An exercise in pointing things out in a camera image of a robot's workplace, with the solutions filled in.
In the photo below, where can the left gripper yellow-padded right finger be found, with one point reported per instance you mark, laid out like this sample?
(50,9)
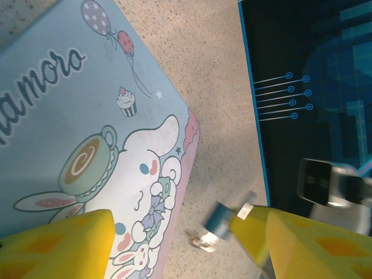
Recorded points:
(319,253)

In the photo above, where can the yellow-padded finger of the right gripper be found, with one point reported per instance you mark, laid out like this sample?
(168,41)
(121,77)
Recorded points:
(254,232)

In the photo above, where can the left gripper yellow-padded left finger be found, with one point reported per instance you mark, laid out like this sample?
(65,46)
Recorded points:
(58,250)

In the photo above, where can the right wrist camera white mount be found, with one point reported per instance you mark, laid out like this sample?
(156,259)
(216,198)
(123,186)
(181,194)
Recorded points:
(316,180)

